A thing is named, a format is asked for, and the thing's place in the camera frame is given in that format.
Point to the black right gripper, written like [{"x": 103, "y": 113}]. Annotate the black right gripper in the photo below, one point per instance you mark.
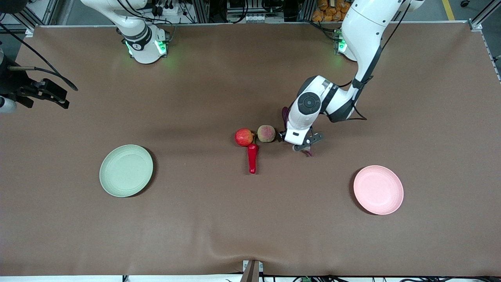
[{"x": 13, "y": 79}]

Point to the pink green peach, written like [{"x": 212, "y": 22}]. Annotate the pink green peach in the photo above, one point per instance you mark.
[{"x": 266, "y": 133}]

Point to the purple eggplant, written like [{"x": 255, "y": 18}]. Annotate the purple eggplant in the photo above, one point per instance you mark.
[{"x": 285, "y": 115}]

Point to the red chili pepper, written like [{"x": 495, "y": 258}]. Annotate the red chili pepper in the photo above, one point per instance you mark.
[{"x": 253, "y": 158}]

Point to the red pomegranate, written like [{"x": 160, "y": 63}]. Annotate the red pomegranate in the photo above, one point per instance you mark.
[{"x": 244, "y": 137}]

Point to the pink round plate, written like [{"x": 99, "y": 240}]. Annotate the pink round plate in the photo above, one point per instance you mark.
[{"x": 378, "y": 190}]

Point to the black rounded object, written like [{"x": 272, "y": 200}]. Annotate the black rounded object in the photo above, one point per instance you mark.
[{"x": 11, "y": 4}]

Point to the brown table cover cloth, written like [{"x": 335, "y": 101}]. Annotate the brown table cover cloth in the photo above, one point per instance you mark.
[{"x": 235, "y": 219}]

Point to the pale green round plate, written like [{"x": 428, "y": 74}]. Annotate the pale green round plate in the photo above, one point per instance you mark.
[{"x": 126, "y": 170}]

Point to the white power strip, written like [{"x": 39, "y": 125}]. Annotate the white power strip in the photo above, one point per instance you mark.
[{"x": 264, "y": 18}]

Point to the orange packaged goods pile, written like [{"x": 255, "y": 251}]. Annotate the orange packaged goods pile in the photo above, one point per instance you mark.
[{"x": 328, "y": 9}]

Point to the aluminium frame post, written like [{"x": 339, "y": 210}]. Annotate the aluminium frame post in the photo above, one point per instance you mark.
[
  {"x": 33, "y": 17},
  {"x": 483, "y": 15}
]

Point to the silver table edge rail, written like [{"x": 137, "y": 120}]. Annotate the silver table edge rail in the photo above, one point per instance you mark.
[{"x": 235, "y": 23}]

